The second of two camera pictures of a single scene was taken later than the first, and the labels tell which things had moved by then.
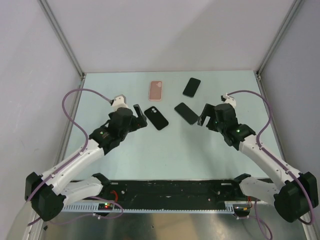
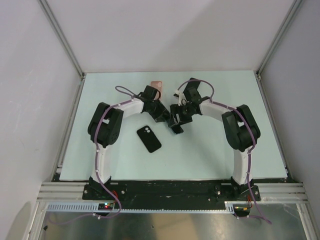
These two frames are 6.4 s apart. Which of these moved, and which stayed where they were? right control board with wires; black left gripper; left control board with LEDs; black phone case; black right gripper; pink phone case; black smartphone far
Moved: black left gripper; black phone case; black right gripper
Stayed: left control board with LEDs; black smartphone far; pink phone case; right control board with wires
